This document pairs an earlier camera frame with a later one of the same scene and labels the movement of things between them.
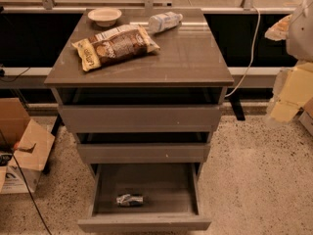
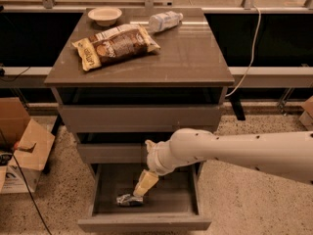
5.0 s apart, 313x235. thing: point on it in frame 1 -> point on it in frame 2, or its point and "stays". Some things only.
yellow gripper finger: x=285 y=112 -> x=150 y=145
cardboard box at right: x=306 y=117 stays
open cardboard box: x=29 y=144 stays
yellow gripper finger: x=280 y=30 -> x=147 y=181
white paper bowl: x=105 y=17 stays
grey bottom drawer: x=170 y=193 stays
